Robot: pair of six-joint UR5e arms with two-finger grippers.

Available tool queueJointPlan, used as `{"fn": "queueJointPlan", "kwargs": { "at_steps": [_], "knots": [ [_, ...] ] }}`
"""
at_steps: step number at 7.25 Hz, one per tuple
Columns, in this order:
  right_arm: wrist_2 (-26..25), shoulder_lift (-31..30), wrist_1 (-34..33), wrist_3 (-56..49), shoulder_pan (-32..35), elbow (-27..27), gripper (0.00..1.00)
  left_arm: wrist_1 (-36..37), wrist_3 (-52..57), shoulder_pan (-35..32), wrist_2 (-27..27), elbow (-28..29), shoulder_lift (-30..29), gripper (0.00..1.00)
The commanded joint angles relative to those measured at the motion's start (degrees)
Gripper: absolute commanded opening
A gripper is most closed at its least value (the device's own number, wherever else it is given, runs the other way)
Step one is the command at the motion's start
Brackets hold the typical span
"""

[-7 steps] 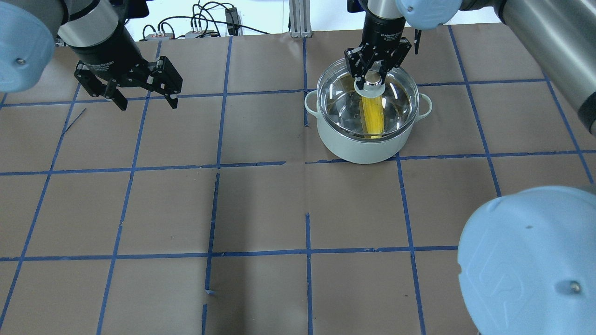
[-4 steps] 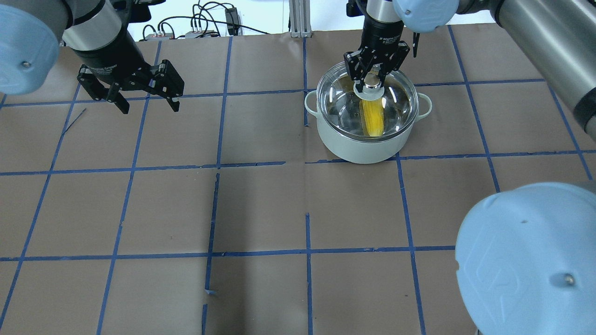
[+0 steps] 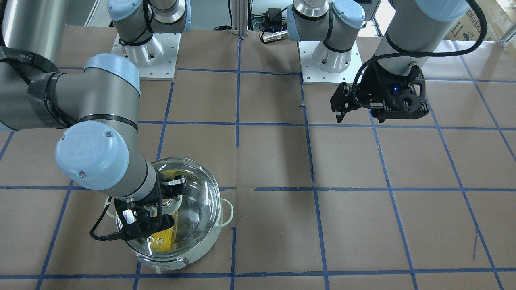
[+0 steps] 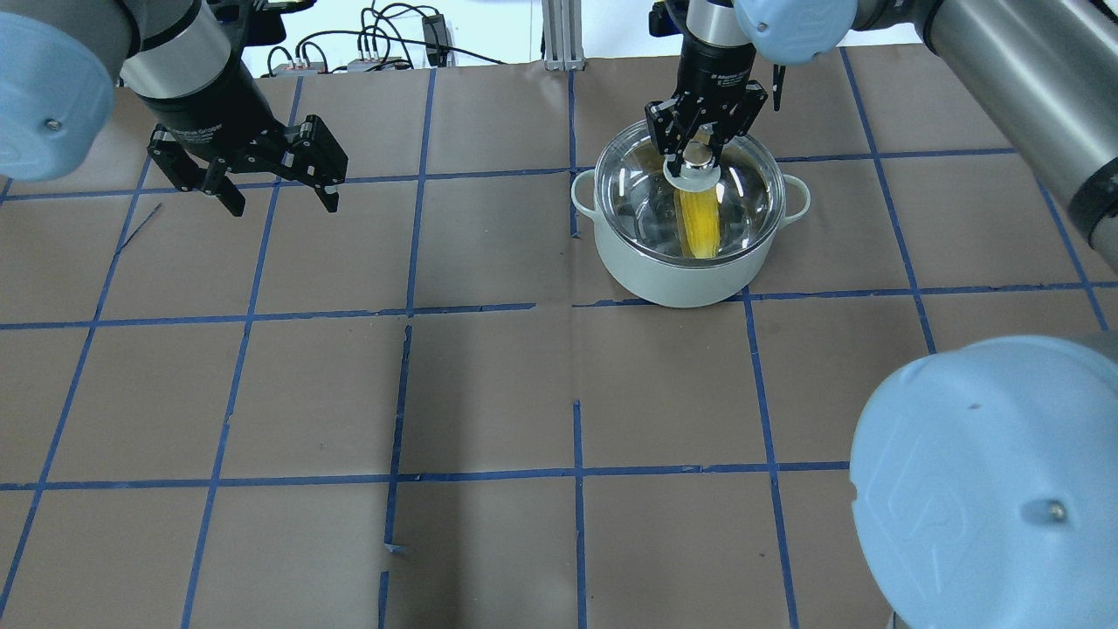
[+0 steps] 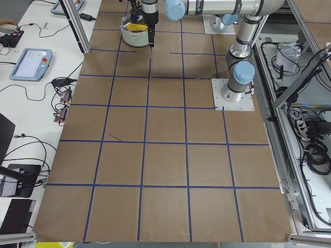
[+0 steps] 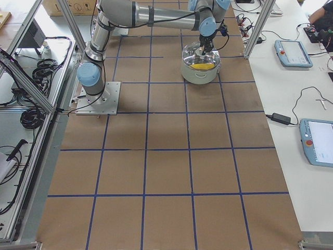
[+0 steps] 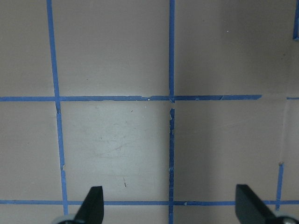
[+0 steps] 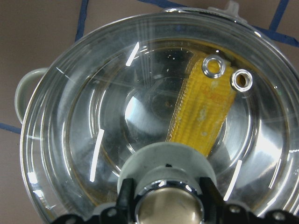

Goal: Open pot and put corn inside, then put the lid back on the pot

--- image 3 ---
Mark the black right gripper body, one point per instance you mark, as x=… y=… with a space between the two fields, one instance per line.
x=161 y=189

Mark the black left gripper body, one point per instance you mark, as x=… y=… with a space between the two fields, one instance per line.
x=371 y=88

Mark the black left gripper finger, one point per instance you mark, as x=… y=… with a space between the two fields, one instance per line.
x=343 y=101

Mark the yellow corn cob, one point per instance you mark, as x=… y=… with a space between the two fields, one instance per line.
x=164 y=241

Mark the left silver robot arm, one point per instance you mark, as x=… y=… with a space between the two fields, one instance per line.
x=416 y=30

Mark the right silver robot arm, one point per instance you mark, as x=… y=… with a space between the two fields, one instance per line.
x=97 y=109

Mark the white cooking pot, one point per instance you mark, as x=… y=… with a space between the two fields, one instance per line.
x=190 y=256

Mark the black power adapter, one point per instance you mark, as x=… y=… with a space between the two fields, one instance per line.
x=274 y=16

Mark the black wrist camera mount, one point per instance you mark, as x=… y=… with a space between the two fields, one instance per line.
x=144 y=225

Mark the aluminium frame post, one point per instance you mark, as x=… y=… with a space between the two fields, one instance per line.
x=239 y=15

